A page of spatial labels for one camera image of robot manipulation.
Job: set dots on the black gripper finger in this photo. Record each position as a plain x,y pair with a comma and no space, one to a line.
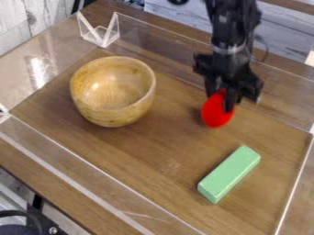
211,84
230,100

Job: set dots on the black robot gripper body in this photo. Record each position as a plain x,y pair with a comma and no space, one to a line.
234,72

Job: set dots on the red plush apple toy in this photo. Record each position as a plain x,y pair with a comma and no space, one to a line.
214,116

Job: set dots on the light wooden bowl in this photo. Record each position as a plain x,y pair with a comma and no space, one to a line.
112,90

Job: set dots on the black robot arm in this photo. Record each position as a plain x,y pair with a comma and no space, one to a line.
234,19

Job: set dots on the green rectangular block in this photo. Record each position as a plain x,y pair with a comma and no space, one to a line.
218,183

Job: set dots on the black clamp with bolt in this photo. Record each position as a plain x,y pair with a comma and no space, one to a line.
39,222

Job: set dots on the clear acrylic corner bracket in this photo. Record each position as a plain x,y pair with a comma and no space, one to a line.
102,36

